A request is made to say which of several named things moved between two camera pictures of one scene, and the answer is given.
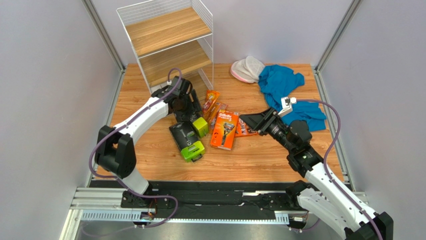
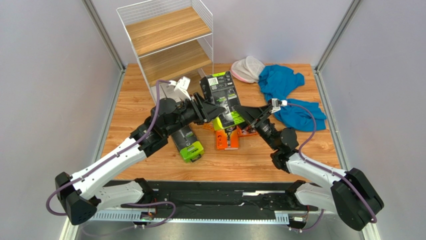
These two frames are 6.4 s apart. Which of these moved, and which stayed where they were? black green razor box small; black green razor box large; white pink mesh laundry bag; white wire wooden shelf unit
Moved: black green razor box large
Stayed: white pink mesh laundry bag; white wire wooden shelf unit; black green razor box small
